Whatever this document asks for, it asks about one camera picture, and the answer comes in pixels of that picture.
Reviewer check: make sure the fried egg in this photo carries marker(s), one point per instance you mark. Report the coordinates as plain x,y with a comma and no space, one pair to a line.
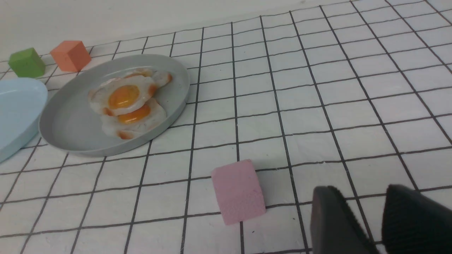
160,77
136,123
120,96

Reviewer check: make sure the pink foam cube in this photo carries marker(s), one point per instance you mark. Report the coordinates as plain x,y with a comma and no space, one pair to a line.
238,192

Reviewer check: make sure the orange foam cube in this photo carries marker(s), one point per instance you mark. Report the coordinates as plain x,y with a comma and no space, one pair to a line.
71,56

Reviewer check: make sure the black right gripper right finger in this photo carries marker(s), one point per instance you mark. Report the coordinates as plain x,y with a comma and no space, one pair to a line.
415,224

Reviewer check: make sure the light blue plate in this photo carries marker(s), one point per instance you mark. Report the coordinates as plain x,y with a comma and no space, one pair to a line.
22,101

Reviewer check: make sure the green foam cube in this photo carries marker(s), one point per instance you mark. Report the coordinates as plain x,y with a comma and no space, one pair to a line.
27,63

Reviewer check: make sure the grey plate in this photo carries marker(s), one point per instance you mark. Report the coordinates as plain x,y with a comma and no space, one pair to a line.
69,124

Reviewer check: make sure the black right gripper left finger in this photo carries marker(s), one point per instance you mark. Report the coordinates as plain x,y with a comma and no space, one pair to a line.
334,228

